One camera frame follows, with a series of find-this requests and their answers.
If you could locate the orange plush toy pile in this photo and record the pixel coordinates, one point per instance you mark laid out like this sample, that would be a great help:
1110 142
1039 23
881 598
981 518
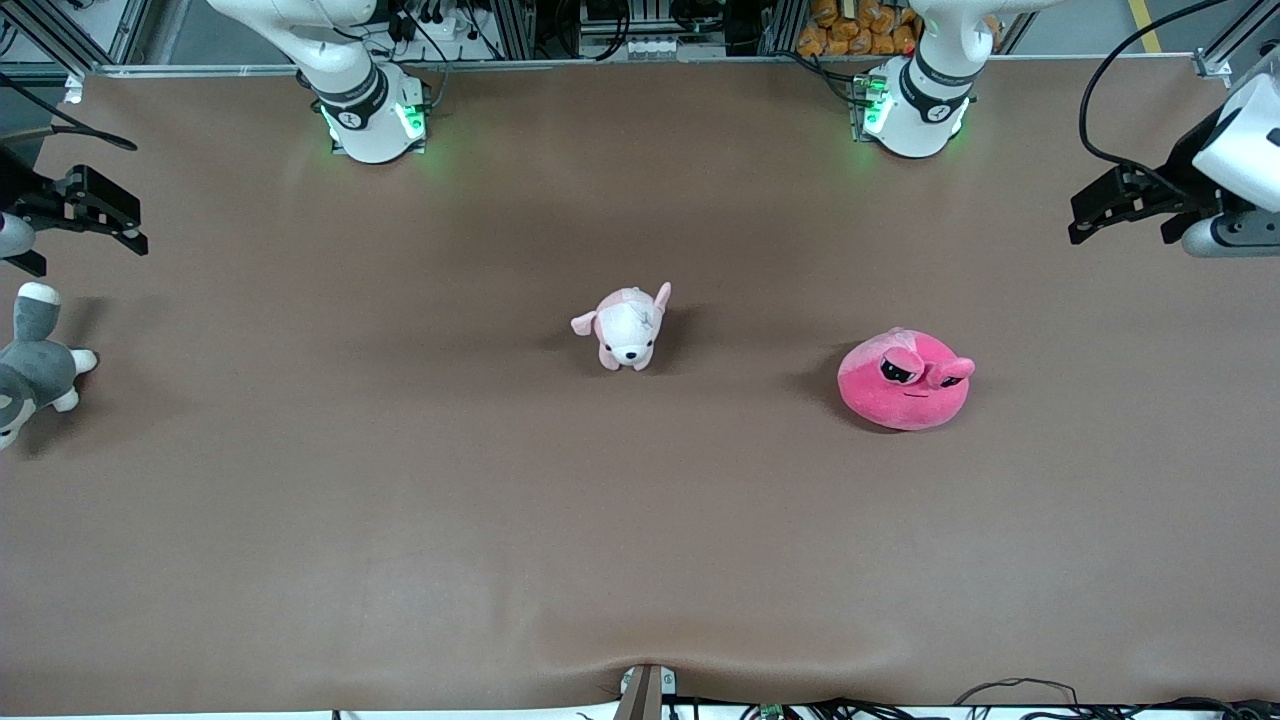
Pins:
860 30

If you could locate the grey white plush husky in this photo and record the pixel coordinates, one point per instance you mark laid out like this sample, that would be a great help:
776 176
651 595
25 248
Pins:
35 370

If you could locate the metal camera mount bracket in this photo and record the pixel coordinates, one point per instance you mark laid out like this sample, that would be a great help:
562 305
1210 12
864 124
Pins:
645 692

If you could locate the aluminium frame post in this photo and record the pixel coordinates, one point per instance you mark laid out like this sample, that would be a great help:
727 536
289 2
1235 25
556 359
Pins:
1235 40
70 30

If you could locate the pale pink plush dog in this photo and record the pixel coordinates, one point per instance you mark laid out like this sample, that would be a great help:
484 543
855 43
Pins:
628 330

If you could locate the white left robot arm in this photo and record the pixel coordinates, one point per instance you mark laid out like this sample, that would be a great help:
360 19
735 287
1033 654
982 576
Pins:
930 100

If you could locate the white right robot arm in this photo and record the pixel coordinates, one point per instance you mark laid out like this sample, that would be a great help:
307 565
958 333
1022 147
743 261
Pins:
350 90

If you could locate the aluminium table edge rail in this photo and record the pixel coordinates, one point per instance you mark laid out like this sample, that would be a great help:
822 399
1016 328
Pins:
600 65

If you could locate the round hot pink plush toy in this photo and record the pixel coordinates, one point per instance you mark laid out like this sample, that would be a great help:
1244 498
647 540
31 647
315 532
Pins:
905 380

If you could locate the white power strip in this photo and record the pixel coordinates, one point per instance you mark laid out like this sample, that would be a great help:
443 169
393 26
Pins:
657 47

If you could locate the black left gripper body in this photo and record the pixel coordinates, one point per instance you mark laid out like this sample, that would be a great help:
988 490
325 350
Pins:
1190 163

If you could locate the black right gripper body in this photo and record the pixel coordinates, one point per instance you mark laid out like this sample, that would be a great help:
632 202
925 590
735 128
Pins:
20 187

